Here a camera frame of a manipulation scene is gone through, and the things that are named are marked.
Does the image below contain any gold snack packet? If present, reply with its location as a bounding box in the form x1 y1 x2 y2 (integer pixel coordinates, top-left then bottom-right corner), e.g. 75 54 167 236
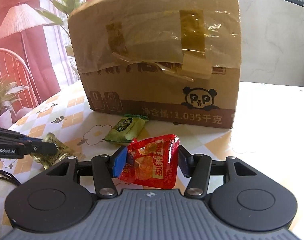
31 133 80 170

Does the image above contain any red snack packet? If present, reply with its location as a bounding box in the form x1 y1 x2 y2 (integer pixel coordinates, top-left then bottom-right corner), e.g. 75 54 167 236
118 134 180 189

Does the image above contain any green snack packet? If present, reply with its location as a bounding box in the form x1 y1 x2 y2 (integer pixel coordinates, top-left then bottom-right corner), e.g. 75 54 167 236
104 114 149 144

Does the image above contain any red printed backdrop curtain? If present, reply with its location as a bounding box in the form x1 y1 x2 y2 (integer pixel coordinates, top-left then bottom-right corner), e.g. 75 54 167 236
0 0 98 131

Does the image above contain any checkered flower tablecloth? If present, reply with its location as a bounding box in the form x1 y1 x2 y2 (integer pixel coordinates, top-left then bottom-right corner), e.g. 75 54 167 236
0 82 304 239

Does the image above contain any taped brown cardboard box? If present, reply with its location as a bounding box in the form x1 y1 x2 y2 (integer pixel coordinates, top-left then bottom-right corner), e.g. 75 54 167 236
68 0 241 129

